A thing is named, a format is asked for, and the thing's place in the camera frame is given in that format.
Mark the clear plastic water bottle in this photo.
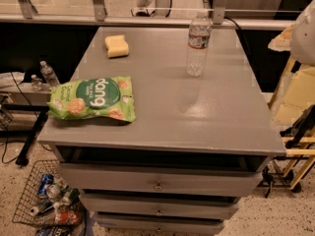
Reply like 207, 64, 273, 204
186, 9, 212, 77

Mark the yellow sponge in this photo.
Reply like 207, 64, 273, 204
104, 34, 129, 58

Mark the blue soda can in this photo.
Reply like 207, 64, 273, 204
37, 174, 54, 198

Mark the small bottle on side table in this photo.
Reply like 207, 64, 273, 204
40, 61, 59, 87

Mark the lying bottle on side table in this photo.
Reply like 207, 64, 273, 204
31, 75, 49, 91

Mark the grey drawer cabinet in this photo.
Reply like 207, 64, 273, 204
39, 27, 284, 235

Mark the green dong snack bag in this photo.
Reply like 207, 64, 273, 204
47, 77, 136, 123

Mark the red orange can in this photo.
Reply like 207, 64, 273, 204
55, 210, 82, 225

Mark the silver can in basket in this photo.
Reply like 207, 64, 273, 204
46, 184, 61, 201

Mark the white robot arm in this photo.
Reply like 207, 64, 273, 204
268, 0, 315, 66

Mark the green can in basket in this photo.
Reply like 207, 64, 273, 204
62, 188, 80, 206

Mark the black side table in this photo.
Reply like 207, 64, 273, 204
0, 83, 50, 166

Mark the metal railing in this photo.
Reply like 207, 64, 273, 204
0, 0, 294, 30

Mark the wire basket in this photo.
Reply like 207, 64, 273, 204
13, 160, 84, 227

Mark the black cable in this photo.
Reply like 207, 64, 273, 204
223, 16, 254, 56

